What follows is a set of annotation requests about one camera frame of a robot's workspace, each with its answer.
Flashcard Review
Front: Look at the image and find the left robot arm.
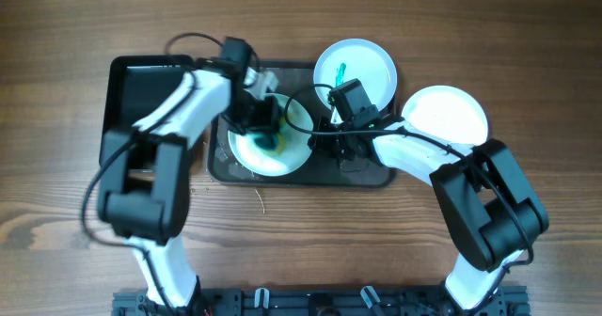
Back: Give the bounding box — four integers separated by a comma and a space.
84, 37, 283, 315

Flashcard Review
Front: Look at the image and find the black water basin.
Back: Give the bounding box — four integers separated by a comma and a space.
98, 54, 197, 171

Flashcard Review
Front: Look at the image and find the green yellow sponge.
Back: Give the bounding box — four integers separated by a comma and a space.
251, 113, 294, 155

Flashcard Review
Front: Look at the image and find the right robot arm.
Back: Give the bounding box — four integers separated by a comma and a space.
313, 79, 549, 315

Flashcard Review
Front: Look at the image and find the white plate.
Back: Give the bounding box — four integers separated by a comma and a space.
228, 100, 314, 177
402, 85, 489, 145

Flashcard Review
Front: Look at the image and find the dark serving tray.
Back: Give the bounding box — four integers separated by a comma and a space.
206, 60, 396, 189

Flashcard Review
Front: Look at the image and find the pale blue plate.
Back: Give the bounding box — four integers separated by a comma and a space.
313, 39, 398, 111

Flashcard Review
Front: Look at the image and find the white plate front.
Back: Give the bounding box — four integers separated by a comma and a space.
228, 100, 314, 177

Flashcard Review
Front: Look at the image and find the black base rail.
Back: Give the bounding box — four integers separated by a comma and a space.
111, 286, 531, 316

